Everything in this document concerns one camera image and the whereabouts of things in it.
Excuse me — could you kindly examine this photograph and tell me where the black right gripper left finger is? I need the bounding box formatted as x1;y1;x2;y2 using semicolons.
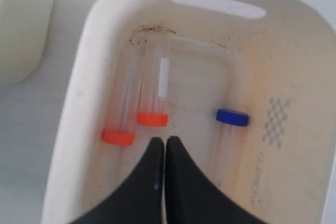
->
73;137;164;223

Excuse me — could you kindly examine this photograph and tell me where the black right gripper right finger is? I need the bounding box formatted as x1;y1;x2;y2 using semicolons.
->
165;136;264;223

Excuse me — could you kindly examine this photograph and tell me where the blue-capped clear tube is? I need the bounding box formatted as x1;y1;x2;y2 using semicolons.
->
215;109;249;174

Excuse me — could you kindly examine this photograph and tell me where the red-capped clear tube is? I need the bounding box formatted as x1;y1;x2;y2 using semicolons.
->
102;50;137;146
136;35;170;127

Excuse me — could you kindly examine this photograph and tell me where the cream plastic bin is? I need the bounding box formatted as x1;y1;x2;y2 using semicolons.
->
41;0;335;223
1;0;54;85

